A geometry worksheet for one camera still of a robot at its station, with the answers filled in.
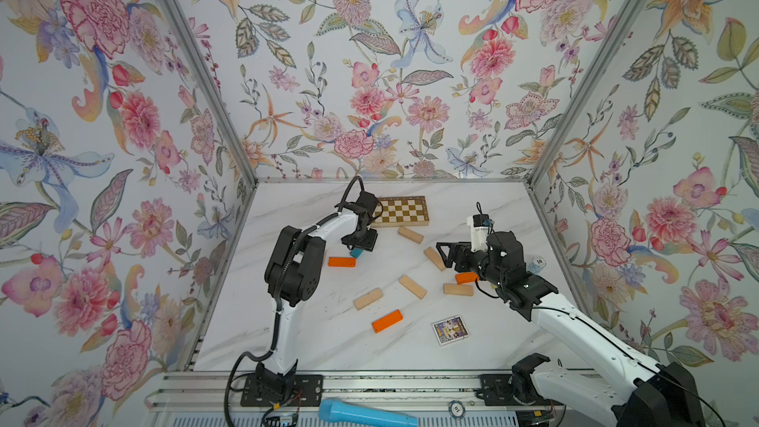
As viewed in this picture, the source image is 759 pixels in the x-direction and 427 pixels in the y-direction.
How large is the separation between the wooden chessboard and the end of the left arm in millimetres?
149

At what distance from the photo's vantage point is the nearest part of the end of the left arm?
0.78 meters

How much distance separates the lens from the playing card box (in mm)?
830

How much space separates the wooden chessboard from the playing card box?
1.18 ft
